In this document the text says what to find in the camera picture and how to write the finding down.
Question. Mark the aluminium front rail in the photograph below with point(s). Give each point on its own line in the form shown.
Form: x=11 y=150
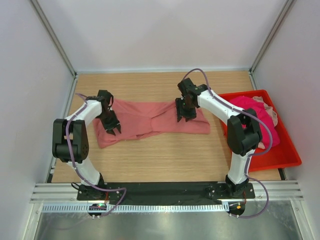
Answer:
x=278 y=190

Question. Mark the salmon pink t shirt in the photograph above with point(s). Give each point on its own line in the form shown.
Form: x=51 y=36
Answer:
x=139 y=120

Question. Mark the magenta t shirt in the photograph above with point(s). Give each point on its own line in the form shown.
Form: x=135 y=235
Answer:
x=248 y=103

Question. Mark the light pink t shirt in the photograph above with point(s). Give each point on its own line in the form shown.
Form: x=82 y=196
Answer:
x=269 y=109

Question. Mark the right aluminium corner post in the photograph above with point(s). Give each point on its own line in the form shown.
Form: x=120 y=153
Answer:
x=283 y=13

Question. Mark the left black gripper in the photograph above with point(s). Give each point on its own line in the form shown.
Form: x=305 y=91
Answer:
x=111 y=124

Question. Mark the aluminium corner post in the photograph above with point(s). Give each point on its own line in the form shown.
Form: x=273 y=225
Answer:
x=49 y=29
x=283 y=13

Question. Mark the red plastic bin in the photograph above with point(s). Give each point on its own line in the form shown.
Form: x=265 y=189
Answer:
x=284 y=154

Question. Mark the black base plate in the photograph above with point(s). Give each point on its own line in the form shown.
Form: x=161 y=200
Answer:
x=165 y=194

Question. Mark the slotted cable duct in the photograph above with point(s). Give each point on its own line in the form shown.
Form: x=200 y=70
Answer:
x=98 y=208

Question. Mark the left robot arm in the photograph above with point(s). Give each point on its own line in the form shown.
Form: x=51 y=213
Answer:
x=70 y=141

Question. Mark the left aluminium corner post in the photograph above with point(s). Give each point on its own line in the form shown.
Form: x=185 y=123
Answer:
x=49 y=29

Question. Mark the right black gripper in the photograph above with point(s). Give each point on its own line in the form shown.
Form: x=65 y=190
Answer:
x=185 y=112

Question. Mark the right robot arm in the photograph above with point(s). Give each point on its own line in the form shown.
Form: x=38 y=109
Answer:
x=243 y=129

